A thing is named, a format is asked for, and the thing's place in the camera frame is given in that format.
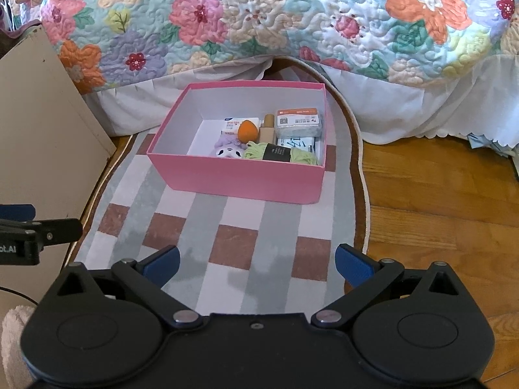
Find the foundation bottle gold cap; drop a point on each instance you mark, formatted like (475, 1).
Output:
(267, 130)

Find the orange makeup sponge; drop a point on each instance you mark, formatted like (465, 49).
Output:
(247, 131)

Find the beige cabinet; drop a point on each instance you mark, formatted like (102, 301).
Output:
(53, 149)

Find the white fluffy slipper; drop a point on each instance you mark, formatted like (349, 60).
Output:
(14, 371)

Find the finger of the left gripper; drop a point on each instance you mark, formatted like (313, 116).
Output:
(58, 231)
(23, 212)

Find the checkered oval rug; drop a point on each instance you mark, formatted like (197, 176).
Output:
(240, 255)

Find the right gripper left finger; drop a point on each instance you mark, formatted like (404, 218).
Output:
(143, 282)

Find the small white tissue pack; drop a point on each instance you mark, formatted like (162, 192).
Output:
(231, 125)

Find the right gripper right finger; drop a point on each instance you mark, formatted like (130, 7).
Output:
(371, 281)

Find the green yarn ball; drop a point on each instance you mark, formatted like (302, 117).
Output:
(275, 153)

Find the purple plush toy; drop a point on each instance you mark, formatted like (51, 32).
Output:
(229, 146)

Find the blue white wipes pack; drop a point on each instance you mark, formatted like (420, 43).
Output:
(307, 144)

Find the floral quilt bedspread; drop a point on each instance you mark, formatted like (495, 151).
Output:
(111, 43)

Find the papers under bed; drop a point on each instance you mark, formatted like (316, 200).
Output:
(480, 141)

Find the pink storage box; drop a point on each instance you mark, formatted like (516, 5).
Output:
(181, 149)

